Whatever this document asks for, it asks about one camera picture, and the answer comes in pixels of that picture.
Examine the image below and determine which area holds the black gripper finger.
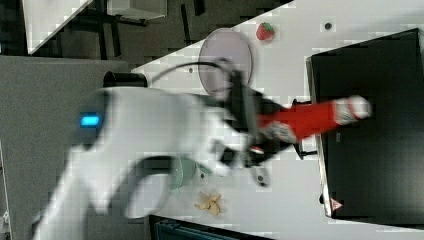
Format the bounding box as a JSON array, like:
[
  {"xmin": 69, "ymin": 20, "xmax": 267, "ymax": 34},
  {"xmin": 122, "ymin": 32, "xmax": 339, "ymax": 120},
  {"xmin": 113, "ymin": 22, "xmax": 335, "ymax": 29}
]
[
  {"xmin": 253, "ymin": 129, "xmax": 298, "ymax": 157},
  {"xmin": 256, "ymin": 95, "xmax": 288, "ymax": 115}
]

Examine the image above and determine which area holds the lilac round plate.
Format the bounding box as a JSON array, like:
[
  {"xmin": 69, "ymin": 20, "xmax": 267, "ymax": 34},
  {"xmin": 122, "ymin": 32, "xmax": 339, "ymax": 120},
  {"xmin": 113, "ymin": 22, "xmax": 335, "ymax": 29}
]
[{"xmin": 198, "ymin": 28, "xmax": 253, "ymax": 100}]

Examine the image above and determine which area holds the black toaster oven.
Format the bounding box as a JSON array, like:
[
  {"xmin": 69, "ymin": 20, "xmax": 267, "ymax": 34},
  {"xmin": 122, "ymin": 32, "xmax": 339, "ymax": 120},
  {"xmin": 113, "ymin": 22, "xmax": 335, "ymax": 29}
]
[{"xmin": 306, "ymin": 29, "xmax": 424, "ymax": 229}]

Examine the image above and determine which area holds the red strawberry toy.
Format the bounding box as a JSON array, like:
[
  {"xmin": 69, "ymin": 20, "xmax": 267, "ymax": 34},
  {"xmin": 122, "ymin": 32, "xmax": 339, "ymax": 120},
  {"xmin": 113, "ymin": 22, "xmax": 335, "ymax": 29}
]
[{"xmin": 256, "ymin": 22, "xmax": 274, "ymax": 41}]

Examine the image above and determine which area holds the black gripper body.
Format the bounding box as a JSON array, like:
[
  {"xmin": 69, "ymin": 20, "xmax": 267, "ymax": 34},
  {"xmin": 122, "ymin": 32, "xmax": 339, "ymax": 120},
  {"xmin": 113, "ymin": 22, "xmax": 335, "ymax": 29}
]
[{"xmin": 221, "ymin": 70, "xmax": 274, "ymax": 167}]

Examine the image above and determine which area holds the red plush ketchup bottle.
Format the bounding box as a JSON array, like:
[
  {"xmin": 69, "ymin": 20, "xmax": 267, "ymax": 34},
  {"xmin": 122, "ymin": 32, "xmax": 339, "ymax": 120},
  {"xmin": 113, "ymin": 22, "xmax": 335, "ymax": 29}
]
[{"xmin": 257, "ymin": 95, "xmax": 372, "ymax": 143}]

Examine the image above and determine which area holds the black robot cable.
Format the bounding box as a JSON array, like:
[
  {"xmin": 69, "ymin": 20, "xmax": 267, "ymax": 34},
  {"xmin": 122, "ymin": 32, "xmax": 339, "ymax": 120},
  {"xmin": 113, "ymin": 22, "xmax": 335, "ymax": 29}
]
[{"xmin": 150, "ymin": 60, "xmax": 234, "ymax": 88}]

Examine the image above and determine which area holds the yellow plush toy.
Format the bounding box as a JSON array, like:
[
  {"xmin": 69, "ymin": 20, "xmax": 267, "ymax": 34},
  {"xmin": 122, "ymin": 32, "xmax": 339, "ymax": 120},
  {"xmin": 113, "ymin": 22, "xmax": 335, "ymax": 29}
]
[{"xmin": 194, "ymin": 192, "xmax": 221, "ymax": 216}]

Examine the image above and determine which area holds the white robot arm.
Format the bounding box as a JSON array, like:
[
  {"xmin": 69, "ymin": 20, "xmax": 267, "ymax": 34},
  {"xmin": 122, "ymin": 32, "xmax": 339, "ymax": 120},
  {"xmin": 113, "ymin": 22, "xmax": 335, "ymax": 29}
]
[{"xmin": 31, "ymin": 70, "xmax": 299, "ymax": 240}]

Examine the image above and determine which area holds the black cylinder post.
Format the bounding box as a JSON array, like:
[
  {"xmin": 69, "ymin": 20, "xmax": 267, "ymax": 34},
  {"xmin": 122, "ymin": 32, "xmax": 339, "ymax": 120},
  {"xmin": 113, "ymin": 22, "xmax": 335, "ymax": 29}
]
[{"xmin": 103, "ymin": 71, "xmax": 148, "ymax": 87}]

